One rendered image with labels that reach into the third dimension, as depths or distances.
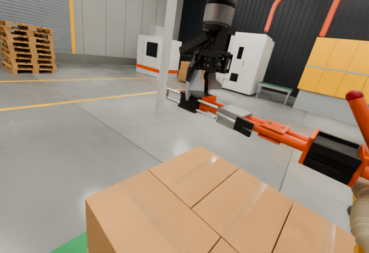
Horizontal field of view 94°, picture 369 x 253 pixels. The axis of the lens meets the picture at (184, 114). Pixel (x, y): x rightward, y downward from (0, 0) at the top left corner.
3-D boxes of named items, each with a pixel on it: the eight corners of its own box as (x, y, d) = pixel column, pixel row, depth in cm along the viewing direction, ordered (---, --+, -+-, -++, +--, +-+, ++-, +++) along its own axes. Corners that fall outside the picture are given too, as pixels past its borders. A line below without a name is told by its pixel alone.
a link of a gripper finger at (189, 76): (186, 80, 47) (200, 50, 46) (182, 78, 48) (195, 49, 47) (195, 86, 50) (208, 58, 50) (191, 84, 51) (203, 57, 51)
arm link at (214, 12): (200, 3, 44) (217, 12, 50) (196, 23, 46) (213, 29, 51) (224, 3, 39) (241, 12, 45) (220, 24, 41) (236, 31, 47)
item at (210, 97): (213, 110, 57) (217, 95, 55) (199, 113, 51) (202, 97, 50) (194, 102, 62) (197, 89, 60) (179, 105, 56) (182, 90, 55)
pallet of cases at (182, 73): (211, 86, 783) (216, 66, 751) (199, 88, 704) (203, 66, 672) (190, 80, 846) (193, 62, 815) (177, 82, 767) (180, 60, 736)
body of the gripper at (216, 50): (213, 76, 44) (225, 23, 40) (189, 68, 50) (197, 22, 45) (228, 76, 50) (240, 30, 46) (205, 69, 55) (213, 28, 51)
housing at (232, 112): (248, 127, 48) (253, 112, 47) (237, 133, 43) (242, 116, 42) (227, 118, 52) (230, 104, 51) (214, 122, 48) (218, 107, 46)
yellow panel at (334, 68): (361, 122, 611) (403, 48, 526) (367, 128, 541) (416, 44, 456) (291, 103, 729) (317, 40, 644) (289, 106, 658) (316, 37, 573)
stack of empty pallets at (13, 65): (58, 73, 552) (54, 29, 508) (11, 73, 467) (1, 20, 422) (44, 66, 621) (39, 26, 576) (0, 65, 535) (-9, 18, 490)
